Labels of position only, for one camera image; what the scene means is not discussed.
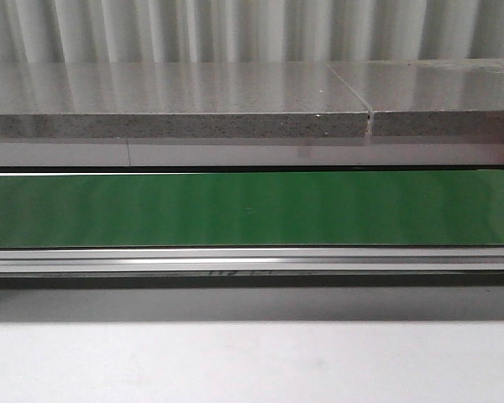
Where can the green conveyor belt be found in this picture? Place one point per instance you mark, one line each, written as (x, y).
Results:
(259, 209)

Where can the grey stone ledge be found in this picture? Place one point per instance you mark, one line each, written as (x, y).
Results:
(296, 100)

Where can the aluminium conveyor frame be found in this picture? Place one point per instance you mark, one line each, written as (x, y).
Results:
(249, 267)

